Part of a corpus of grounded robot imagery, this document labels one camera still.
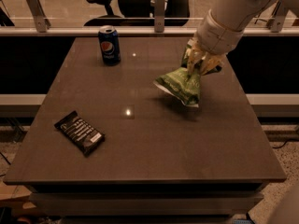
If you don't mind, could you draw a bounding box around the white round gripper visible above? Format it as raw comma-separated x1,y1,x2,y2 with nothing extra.
187,10,243,76

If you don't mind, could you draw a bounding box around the right metal rail bracket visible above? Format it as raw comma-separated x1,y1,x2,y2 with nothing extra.
266,1,289,33

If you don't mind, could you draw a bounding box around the metal rail bracket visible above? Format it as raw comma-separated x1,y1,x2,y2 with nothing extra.
26,0,50,33
266,1,289,33
154,0,165,33

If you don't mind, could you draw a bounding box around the black rxbar chocolate bar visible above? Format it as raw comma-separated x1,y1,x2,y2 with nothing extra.
54,111,105,157

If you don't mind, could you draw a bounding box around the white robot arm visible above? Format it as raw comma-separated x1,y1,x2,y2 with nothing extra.
187,0,299,75

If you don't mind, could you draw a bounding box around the black floor cable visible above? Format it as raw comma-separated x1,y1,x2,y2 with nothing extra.
271,138,292,150

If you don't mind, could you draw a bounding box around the green jalapeno chip bag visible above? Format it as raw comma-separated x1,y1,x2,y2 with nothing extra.
153,43,208,107

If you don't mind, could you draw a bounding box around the middle metal rail bracket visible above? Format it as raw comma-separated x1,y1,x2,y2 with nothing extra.
154,0,165,33

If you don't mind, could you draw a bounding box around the blue pepsi can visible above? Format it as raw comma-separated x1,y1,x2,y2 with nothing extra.
98,25,121,66

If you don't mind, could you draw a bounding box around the left metal rail bracket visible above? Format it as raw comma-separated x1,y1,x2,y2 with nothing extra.
26,0,50,33

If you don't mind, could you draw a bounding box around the grey table base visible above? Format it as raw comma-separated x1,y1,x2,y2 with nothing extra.
30,191,263,222

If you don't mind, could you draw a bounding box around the black office chair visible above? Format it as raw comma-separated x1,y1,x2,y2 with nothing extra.
84,0,190,26

